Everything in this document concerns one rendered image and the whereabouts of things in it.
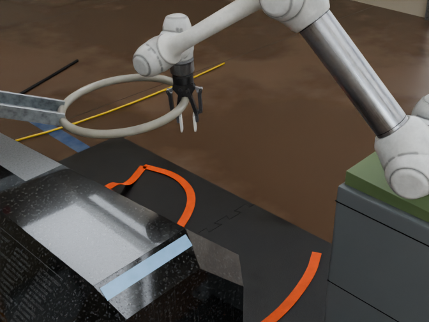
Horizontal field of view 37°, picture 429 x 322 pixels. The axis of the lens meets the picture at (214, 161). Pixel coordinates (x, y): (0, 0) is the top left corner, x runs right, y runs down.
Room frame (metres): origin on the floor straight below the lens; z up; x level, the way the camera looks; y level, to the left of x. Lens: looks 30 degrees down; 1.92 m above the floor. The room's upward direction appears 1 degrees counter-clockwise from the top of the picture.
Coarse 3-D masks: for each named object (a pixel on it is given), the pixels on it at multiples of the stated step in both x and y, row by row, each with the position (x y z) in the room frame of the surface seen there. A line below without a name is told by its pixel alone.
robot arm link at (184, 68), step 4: (188, 60) 2.10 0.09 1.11; (192, 60) 2.12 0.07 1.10; (176, 64) 2.09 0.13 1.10; (180, 64) 2.09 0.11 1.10; (184, 64) 2.09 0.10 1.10; (188, 64) 2.10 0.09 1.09; (192, 64) 2.12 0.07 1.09; (172, 68) 2.10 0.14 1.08; (176, 68) 2.09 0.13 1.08; (180, 68) 2.09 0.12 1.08; (184, 68) 2.09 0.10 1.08; (188, 68) 2.10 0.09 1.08; (192, 68) 2.11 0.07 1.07; (172, 72) 2.10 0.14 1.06; (176, 72) 2.09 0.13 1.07; (180, 72) 2.09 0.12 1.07; (184, 72) 2.09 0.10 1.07; (188, 72) 2.10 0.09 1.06; (192, 72) 2.11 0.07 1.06; (180, 76) 2.10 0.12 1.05
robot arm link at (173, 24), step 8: (168, 16) 2.12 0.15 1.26; (176, 16) 2.11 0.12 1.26; (184, 16) 2.12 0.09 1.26; (168, 24) 2.09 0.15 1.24; (176, 24) 2.09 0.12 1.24; (184, 24) 2.10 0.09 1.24; (168, 32) 2.08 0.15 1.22; (176, 32) 2.08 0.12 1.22; (192, 48) 2.11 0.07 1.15; (184, 56) 2.08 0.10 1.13; (192, 56) 2.12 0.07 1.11
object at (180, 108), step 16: (112, 80) 2.36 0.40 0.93; (128, 80) 2.37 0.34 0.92; (144, 80) 2.36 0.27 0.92; (160, 80) 2.32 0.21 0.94; (80, 96) 2.27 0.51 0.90; (64, 112) 2.11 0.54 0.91; (176, 112) 2.02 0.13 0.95; (64, 128) 2.00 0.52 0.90; (80, 128) 1.95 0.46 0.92; (128, 128) 1.92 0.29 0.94; (144, 128) 1.93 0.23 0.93
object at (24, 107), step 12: (0, 96) 2.11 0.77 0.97; (12, 96) 2.12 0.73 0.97; (24, 96) 2.13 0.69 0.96; (36, 96) 2.14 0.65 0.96; (0, 108) 2.01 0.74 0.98; (12, 108) 2.02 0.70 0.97; (24, 108) 2.02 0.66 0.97; (36, 108) 2.14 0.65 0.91; (48, 108) 2.15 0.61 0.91; (24, 120) 2.02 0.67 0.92; (36, 120) 2.03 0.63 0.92; (48, 120) 2.04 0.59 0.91
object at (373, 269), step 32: (352, 192) 1.72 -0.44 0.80; (352, 224) 1.71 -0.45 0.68; (384, 224) 1.62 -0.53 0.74; (416, 224) 1.55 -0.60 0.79; (352, 256) 1.70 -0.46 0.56; (384, 256) 1.61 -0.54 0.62; (416, 256) 1.54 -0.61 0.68; (352, 288) 1.69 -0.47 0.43; (384, 288) 1.60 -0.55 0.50; (416, 288) 1.52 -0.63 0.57; (352, 320) 1.67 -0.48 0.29; (384, 320) 1.59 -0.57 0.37; (416, 320) 1.51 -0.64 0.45
